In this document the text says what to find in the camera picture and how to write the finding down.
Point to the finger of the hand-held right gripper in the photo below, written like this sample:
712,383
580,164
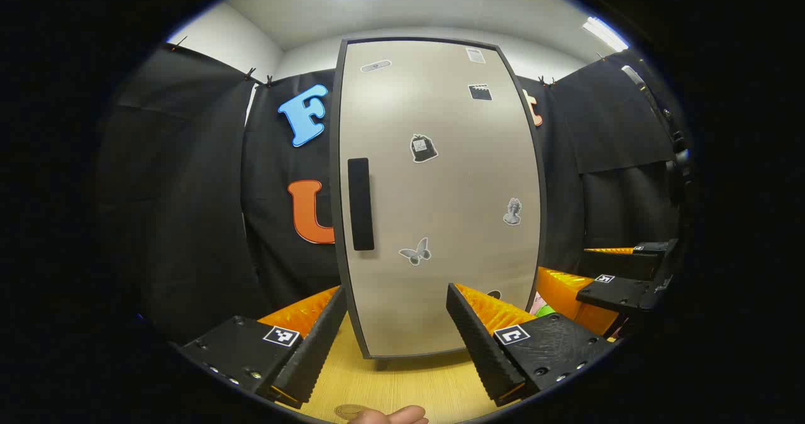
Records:
622,263
619,292

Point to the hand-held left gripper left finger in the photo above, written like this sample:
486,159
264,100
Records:
317,342

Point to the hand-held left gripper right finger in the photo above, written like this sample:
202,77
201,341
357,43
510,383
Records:
478,342

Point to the grey cabinet door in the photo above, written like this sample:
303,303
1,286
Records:
453,223

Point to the green and pink toy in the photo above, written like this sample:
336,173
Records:
542,311

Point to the long ceiling light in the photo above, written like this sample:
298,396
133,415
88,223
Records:
604,33

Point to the black backdrop cloth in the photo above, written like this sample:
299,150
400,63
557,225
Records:
188,191

